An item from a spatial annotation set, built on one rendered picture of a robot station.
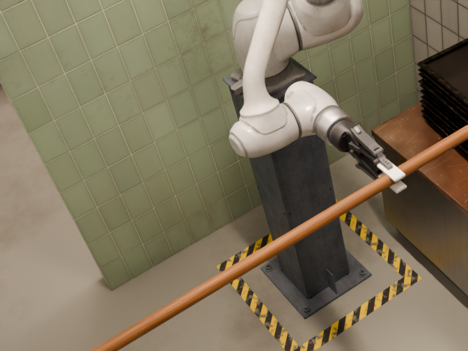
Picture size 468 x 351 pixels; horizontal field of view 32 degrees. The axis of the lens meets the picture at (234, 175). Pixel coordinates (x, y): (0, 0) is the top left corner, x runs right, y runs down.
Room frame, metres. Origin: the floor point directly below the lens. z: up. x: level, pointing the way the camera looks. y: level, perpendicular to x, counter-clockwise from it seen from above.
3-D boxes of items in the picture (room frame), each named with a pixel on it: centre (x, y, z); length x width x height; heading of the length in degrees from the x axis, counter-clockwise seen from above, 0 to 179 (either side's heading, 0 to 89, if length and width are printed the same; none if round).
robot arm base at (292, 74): (2.06, -0.18, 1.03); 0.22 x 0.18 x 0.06; 109
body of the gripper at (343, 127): (1.46, -0.30, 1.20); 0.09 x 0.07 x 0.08; 18
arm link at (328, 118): (1.53, -0.28, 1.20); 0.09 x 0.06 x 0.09; 108
